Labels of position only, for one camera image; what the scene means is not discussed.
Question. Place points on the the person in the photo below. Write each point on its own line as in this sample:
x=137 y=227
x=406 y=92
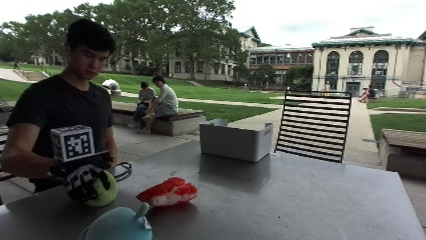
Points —
x=58 y=103

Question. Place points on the large green tree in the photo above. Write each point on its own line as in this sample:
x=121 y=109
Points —
x=155 y=30

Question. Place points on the brick building with glass front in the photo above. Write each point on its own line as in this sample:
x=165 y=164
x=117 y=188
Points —
x=280 y=65

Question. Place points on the cream building with arched windows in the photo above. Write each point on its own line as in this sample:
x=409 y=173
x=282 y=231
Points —
x=368 y=63

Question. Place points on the white outdoor sculpture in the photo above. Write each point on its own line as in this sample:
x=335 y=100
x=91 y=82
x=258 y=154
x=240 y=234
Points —
x=111 y=87

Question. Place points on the white cube with black markers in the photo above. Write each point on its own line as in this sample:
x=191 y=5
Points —
x=74 y=143

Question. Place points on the stone bench with wooden seat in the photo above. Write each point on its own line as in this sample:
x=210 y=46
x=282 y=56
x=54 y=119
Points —
x=178 y=121
x=404 y=151

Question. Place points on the black slatted metal chair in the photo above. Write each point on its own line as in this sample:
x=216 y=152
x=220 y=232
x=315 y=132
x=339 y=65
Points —
x=315 y=126

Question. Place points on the red and white soft toy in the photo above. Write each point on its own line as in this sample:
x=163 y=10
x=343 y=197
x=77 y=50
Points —
x=169 y=193

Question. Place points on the green round soft toy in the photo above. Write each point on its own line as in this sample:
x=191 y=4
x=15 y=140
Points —
x=107 y=193

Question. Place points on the light blue soft toy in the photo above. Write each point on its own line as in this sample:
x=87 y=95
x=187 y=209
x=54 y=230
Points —
x=118 y=226

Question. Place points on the white plastic bin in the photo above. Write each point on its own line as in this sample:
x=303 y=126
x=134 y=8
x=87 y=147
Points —
x=235 y=141

